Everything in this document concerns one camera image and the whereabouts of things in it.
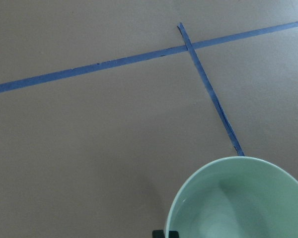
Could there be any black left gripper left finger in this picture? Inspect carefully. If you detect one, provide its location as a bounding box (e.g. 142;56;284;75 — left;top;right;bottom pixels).
152;230;164;238

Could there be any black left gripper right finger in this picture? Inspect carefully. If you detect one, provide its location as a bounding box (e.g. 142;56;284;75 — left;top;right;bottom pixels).
168;231;179;238

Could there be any light green bowl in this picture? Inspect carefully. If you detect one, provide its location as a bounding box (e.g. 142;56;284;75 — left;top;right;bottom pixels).
164;156;298;238

